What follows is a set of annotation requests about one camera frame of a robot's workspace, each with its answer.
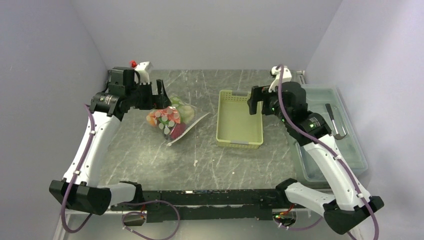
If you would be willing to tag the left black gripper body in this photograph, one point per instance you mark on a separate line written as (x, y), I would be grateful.
(141, 96)

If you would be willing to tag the green perforated plastic basket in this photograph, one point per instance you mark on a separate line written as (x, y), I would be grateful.
(236, 127)

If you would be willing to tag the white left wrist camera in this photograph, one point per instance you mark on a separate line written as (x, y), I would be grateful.
(142, 71)

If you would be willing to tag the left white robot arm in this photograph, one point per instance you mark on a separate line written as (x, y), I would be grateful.
(79, 189)

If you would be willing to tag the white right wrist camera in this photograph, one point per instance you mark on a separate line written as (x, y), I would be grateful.
(281, 74)

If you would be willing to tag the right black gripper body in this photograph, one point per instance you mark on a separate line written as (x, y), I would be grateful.
(270, 104)

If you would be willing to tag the clear polka dot zip bag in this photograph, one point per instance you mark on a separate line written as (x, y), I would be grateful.
(199, 115)

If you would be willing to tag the clear plastic storage box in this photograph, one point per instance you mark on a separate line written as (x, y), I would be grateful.
(306, 170)

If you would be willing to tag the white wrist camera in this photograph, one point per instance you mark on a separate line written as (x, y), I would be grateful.
(281, 74)
(142, 71)

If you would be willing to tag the black handled hammer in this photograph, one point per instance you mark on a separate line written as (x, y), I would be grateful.
(336, 134)

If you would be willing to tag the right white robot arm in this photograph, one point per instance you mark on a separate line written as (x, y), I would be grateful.
(350, 203)

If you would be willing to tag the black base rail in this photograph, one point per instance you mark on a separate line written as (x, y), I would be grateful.
(166, 205)

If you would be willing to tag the orange peach toy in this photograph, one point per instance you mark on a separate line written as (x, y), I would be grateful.
(153, 118)

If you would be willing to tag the dark red sweet potato toy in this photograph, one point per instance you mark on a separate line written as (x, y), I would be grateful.
(177, 130)

